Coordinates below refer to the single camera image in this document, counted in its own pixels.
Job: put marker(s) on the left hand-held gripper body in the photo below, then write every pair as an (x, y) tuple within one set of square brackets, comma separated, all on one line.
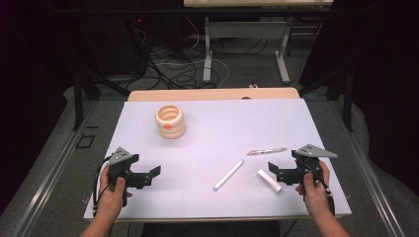
[(123, 164)]

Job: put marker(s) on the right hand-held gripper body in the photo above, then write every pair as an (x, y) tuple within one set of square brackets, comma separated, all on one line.
[(308, 161)]

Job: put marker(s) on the short white tube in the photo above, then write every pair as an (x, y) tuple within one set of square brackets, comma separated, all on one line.
[(269, 181)]

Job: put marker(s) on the clear pen with pink print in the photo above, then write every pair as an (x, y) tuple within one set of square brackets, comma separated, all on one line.
[(267, 151)]

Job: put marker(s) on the cream ribbed pen holder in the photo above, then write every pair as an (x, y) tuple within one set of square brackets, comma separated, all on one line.
[(171, 130)]

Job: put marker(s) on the long white pen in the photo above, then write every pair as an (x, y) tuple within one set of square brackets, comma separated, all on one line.
[(229, 174)]

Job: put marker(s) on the person's left hand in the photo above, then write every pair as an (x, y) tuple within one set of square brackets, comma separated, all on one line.
[(110, 197)]

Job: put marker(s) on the person's right hand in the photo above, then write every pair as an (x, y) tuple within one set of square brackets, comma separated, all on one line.
[(316, 196)]

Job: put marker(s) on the white table mat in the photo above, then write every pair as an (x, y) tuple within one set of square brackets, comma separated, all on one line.
[(210, 131)]

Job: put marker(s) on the black metal stand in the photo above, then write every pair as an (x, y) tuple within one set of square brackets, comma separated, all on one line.
[(78, 98), (347, 95)]

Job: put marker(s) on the person's dark clothing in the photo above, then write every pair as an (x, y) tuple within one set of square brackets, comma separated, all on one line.
[(210, 229)]

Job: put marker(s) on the small white plug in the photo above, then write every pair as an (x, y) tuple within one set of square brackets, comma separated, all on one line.
[(253, 86)]

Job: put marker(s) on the black computer with red light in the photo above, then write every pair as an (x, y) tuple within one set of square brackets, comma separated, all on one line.
[(112, 42)]

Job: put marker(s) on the white desk with metal legs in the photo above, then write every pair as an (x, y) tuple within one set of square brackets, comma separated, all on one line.
[(247, 29)]

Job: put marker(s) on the aluminium floor rail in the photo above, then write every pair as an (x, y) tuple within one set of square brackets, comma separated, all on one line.
[(49, 177), (365, 177)]

